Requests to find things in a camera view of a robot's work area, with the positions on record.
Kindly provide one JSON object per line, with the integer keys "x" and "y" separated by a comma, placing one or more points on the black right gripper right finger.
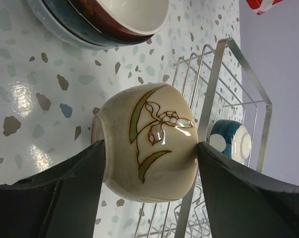
{"x": 243, "y": 203}

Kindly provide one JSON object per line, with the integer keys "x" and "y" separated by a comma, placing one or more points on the metal wire dish rack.
{"x": 218, "y": 83}

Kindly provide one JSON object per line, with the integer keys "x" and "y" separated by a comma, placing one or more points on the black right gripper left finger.
{"x": 60, "y": 202}

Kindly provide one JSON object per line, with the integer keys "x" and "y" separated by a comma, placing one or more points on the red floral white cloth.
{"x": 261, "y": 6}

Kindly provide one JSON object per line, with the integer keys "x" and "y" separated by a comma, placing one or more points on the pale white bowl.
{"x": 51, "y": 23}

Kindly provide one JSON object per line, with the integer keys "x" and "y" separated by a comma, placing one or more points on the dark teal glazed bowl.
{"x": 73, "y": 21}

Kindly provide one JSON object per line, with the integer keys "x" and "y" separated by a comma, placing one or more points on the teal white patterned bowl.
{"x": 232, "y": 139}

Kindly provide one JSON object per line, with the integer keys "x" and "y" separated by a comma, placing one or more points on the beige ceramic bowl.
{"x": 150, "y": 143}

